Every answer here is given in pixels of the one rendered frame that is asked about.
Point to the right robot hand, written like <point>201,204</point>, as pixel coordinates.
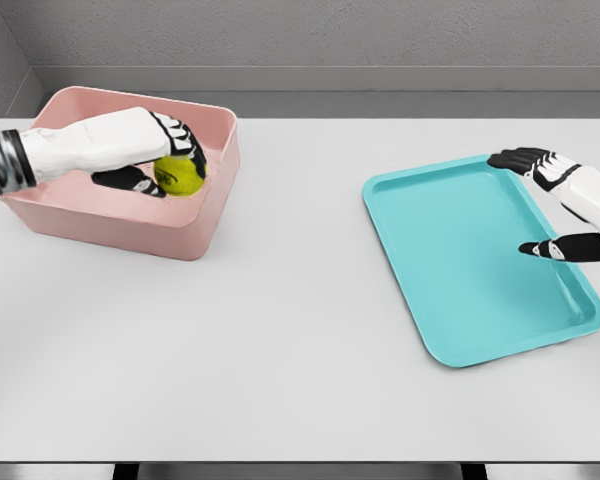
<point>587,192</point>

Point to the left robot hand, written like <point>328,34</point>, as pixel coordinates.
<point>120,137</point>

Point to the yellow-green tennis ball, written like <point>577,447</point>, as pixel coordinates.
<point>177,175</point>

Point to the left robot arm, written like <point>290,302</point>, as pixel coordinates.
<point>35,152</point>

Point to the pink plastic basket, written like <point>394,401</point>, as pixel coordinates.
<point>145,220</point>

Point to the blue plastic tray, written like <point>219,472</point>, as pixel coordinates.
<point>460,260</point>

